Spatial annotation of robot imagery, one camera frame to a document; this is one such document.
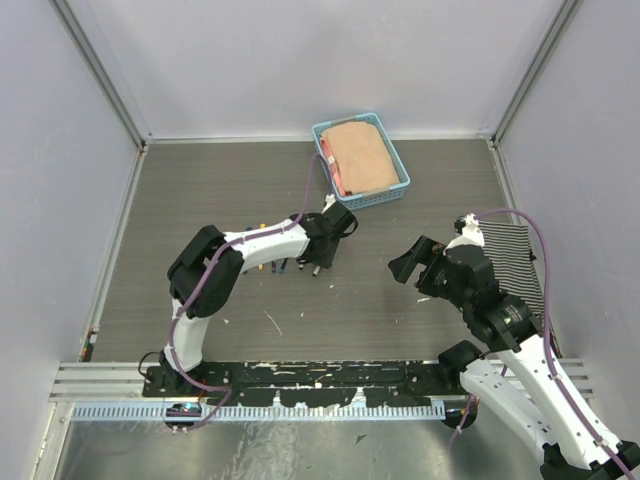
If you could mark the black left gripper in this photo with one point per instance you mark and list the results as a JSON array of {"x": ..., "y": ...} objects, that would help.
[{"x": 327, "y": 260}]

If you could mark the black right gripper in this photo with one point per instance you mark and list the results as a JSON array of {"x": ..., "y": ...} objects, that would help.
[{"x": 425, "y": 250}]

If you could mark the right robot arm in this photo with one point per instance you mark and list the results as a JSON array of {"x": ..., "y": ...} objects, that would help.
[{"x": 547, "y": 412}]

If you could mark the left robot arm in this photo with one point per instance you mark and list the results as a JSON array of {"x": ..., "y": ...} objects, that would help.
[{"x": 203, "y": 276}]

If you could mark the black white striped cloth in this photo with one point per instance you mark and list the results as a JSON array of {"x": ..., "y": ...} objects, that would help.
[{"x": 509, "y": 248}]

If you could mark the light blue perforated basket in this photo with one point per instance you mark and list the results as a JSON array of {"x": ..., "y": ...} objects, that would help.
[{"x": 360, "y": 201}]

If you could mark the peach folded towel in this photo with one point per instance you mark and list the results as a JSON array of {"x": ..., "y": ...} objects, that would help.
[{"x": 358, "y": 159}]

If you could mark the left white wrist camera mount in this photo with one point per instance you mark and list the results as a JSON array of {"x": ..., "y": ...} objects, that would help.
[{"x": 329, "y": 201}]

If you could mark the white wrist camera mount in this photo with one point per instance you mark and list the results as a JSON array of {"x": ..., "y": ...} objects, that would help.
[
  {"x": 329, "y": 201},
  {"x": 468, "y": 232}
]

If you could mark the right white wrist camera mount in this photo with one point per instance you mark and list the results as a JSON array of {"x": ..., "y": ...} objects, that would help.
[{"x": 468, "y": 232}]

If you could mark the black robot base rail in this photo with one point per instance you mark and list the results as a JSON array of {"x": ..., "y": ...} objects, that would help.
[{"x": 311, "y": 384}]

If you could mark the light blue slotted cable duct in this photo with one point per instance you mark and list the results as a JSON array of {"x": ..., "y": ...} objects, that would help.
[{"x": 185, "y": 412}]

